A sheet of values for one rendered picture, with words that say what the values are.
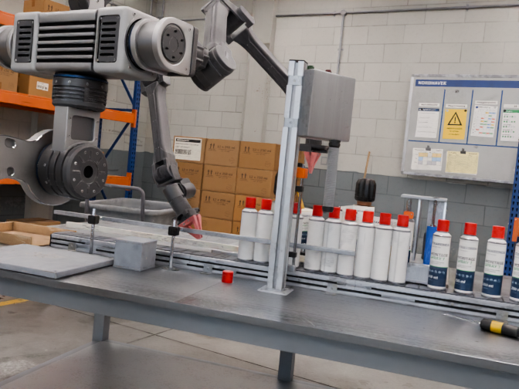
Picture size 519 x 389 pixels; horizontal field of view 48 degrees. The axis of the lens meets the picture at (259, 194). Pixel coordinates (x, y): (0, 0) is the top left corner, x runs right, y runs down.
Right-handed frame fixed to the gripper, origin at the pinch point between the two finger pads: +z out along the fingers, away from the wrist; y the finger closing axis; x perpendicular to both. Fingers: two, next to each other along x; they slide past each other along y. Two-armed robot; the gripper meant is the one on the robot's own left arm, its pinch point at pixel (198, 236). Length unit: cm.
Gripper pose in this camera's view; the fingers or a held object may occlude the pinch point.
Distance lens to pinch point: 195.3
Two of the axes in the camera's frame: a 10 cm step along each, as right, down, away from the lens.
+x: -7.9, 5.5, 2.8
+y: 3.2, -0.3, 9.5
